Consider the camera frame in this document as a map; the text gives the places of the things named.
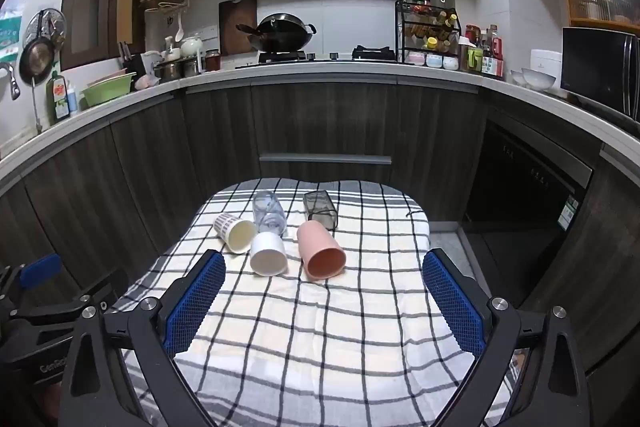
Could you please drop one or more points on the clear glass cup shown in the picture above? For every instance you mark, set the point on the clear glass cup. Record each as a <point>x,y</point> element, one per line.
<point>268,210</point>

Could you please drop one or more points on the white teapot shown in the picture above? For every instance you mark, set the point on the white teapot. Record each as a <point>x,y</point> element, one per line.
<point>191,47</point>

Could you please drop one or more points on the white jug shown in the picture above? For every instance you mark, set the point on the white jug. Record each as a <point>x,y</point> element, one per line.
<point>151,61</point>

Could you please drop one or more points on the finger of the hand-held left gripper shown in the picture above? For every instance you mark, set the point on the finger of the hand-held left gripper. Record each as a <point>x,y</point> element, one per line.
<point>107,287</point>
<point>42,268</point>

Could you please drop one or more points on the grey square transparent cup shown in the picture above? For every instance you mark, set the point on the grey square transparent cup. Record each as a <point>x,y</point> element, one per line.
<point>322,209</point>

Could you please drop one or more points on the black white checked cloth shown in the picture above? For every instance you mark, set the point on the black white checked cloth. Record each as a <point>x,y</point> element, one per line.
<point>320,337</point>

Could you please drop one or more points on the cluster of condiment bottles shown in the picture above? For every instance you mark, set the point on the cluster of condiment bottles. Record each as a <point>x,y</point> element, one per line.
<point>482,54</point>

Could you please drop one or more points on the steel cooking pot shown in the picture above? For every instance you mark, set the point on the steel cooking pot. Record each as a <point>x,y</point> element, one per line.
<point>175,71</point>

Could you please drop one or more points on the pink cup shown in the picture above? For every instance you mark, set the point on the pink cup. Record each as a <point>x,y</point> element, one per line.
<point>319,249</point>

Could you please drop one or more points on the dark wood base cabinets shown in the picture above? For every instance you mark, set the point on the dark wood base cabinets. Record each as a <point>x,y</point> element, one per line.
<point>320,122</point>

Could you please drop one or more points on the black microwave oven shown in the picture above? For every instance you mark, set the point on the black microwave oven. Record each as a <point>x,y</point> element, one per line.
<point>595,67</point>

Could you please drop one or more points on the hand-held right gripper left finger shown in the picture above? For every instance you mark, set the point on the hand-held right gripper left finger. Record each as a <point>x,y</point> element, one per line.
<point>196,304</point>

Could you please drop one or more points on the white hanging spatula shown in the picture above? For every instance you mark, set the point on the white hanging spatula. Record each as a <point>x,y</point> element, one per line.
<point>178,32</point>

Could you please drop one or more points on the black wok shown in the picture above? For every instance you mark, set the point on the black wok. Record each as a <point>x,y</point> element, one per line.
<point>285,34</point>

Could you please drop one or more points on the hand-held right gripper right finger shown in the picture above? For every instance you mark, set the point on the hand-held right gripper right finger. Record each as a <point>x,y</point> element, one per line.
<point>454,307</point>

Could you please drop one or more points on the large white bowl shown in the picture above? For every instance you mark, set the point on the large white bowl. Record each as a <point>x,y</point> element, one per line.
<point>540,79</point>

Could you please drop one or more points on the white striped cup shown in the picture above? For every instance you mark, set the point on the white striped cup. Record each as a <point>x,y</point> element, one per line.
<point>234,233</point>

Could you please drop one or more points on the wall poster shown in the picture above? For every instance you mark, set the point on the wall poster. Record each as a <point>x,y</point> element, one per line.
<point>10,34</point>

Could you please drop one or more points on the black gas stove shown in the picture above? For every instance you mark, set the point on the black gas stove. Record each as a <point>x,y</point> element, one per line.
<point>325,57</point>

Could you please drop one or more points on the green dish soap bottle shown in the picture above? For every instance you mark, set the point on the green dish soap bottle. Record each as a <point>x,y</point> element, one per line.
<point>58,97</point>

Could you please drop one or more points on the plain white cup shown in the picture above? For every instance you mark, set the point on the plain white cup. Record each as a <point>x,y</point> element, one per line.
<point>268,253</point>

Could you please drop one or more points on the white seasoning jar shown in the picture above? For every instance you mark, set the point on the white seasoning jar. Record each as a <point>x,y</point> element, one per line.
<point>434,60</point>
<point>415,59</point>
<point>451,62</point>

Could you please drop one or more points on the white squeeze bottle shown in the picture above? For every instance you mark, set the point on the white squeeze bottle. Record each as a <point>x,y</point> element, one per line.
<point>73,99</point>

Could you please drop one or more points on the small white bowl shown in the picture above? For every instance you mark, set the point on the small white bowl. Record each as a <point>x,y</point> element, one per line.
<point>517,78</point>

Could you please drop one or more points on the green plastic basin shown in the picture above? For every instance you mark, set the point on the green plastic basin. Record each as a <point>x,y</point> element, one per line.
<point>107,93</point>

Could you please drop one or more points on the dark wooden cutting board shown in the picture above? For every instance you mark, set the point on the dark wooden cutting board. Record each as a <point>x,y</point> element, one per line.
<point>234,14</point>

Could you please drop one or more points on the black built-in dishwasher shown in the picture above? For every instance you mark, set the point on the black built-in dishwasher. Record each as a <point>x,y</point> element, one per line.
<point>520,207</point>

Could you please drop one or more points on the red lidded jar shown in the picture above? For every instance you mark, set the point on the red lidded jar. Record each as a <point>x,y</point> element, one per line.
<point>212,61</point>

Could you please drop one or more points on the black knife block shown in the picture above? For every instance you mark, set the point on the black knife block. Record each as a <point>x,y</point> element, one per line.
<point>132,64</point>

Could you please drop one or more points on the white rice cooker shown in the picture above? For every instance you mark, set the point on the white rice cooker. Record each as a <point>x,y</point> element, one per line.
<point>545,63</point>

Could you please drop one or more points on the hanging frying pan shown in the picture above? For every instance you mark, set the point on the hanging frying pan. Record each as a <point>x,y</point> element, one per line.
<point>36,59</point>

